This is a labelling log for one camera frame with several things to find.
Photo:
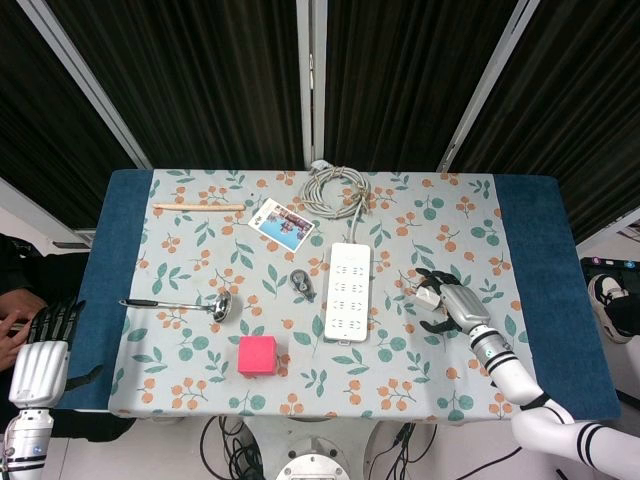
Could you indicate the grey correction tape dispenser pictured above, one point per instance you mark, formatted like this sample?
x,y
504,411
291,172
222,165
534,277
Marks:
x,y
301,284

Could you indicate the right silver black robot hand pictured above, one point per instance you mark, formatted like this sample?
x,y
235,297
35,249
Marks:
x,y
465,307

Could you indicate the white power adapter plug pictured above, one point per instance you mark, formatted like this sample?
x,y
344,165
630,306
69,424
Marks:
x,y
427,296

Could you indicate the blue table cover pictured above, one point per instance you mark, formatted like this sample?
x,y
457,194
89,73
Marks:
x,y
550,300

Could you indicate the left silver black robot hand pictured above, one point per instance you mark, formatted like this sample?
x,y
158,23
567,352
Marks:
x,y
37,370

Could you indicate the black trouser leg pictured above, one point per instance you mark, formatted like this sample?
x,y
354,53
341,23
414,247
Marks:
x,y
625,312

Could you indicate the white frame post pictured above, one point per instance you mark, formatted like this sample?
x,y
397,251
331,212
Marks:
x,y
487,85
311,75
85,85

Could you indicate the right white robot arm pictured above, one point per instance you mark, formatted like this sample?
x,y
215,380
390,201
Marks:
x,y
515,375

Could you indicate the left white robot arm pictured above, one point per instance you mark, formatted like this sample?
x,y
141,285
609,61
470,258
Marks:
x,y
25,440

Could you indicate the bystander bare hand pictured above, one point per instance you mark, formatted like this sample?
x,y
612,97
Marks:
x,y
10,340

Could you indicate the blue picture postcard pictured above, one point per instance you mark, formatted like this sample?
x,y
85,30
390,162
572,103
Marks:
x,y
281,225

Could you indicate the white power strip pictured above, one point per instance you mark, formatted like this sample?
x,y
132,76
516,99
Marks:
x,y
350,300

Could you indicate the dark pleated curtain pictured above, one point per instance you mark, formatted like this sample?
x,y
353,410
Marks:
x,y
40,125
400,75
200,75
575,125

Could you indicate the bystander black clothing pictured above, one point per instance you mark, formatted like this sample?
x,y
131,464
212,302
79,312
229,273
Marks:
x,y
45,270

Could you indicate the wooden stick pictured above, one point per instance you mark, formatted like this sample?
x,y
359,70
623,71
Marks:
x,y
200,206

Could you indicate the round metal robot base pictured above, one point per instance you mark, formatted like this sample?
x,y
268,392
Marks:
x,y
312,462

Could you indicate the white black sneaker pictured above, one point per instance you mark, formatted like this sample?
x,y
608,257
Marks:
x,y
602,300

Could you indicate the pink foam cube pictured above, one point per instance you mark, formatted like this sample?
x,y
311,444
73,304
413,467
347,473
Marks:
x,y
256,356

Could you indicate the floral tablecloth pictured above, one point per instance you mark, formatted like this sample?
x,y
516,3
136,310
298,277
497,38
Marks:
x,y
400,380

